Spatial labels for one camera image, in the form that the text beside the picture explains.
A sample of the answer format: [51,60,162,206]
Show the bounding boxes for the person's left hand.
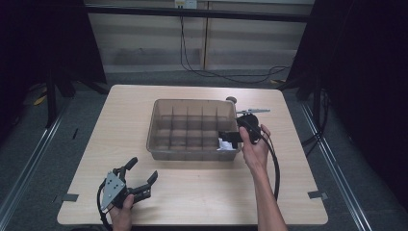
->
[109,193,135,231]

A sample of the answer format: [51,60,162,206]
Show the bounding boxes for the black floor cables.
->
[301,90,332,158]

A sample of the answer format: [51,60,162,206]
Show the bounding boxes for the black horizontal bar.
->
[85,4,311,24]

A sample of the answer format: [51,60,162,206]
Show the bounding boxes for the translucent divided storage box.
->
[145,98,242,162]

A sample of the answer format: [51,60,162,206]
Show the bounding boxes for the yellow floor tape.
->
[33,93,48,107]

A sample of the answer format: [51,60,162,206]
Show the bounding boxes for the right hand-held gripper cable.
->
[242,117,281,202]

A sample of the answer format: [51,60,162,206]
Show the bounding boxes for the black wall cable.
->
[179,15,292,86]

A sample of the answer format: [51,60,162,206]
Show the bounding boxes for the left hand-held gripper cable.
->
[95,178,112,231]

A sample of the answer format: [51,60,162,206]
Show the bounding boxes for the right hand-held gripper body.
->
[236,108,271,144]

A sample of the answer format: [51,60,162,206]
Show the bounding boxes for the metal floor rail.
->
[0,104,66,223]
[300,101,373,231]

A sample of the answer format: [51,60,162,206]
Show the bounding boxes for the black metal stand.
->
[45,67,111,129]
[276,74,323,130]

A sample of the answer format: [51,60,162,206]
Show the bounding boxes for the black curtain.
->
[286,0,408,211]
[0,0,108,143]

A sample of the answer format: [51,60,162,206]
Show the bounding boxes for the grey tape piece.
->
[307,190,329,200]
[62,192,80,203]

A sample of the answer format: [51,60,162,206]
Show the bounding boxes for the white power outlet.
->
[174,0,198,10]

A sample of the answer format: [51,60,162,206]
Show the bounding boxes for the hand-held gripper cable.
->
[95,178,112,231]
[242,117,281,202]

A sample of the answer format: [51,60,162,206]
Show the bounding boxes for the person's right hand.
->
[239,123,271,171]

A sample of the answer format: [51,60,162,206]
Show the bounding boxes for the white sock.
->
[217,138,237,152]

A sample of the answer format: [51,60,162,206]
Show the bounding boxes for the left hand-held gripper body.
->
[100,167,153,212]

